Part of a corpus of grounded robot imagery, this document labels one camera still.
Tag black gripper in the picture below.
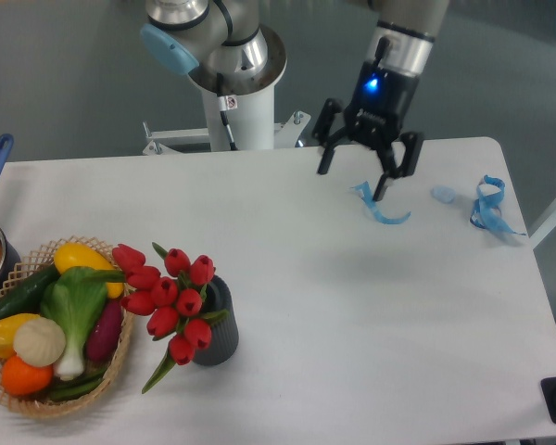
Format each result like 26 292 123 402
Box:
311 61 424 202

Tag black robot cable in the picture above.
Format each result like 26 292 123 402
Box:
214 72 239 152

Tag curved blue tape strip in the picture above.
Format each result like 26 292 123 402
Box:
351 181 411 225

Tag green toy bean pods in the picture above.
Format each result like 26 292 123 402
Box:
47 367 106 402

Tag dark grey ribbed vase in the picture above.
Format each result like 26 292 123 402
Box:
193 275 239 366

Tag green toy cucumber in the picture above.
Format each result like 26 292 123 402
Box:
0 264 60 320

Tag small light blue cap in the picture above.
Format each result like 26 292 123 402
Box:
431 185 456 204

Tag orange toy fruit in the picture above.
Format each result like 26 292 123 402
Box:
1 355 53 396

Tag yellow toy squash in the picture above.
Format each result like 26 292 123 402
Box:
54 242 115 274

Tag cream toy steamed bun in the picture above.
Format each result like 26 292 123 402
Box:
13 317 66 367

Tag red tulip bouquet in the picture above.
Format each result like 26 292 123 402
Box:
90 243 228 393

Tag purple toy sweet potato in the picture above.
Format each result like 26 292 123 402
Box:
85 300 123 362

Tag green toy bok choy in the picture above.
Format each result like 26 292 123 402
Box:
40 266 107 381

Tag woven wicker basket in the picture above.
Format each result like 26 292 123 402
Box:
0 239 134 419

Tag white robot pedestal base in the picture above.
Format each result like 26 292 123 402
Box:
142 83 311 156

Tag yellow toy bell pepper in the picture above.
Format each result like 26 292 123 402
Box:
0 313 40 359

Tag tangled blue ribbon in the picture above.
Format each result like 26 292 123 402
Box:
470 174 526 237

